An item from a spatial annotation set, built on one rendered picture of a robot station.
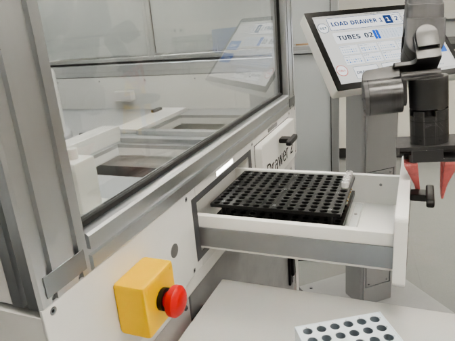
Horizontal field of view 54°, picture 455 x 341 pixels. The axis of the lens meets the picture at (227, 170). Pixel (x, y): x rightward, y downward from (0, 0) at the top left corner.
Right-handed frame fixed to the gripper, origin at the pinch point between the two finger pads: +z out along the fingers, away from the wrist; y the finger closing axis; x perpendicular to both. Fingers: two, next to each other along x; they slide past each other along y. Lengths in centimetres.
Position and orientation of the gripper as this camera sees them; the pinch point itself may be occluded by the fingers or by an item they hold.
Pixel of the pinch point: (430, 193)
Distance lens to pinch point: 83.0
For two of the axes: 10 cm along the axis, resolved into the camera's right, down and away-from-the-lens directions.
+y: -9.3, 0.4, 3.6
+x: -3.3, 3.3, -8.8
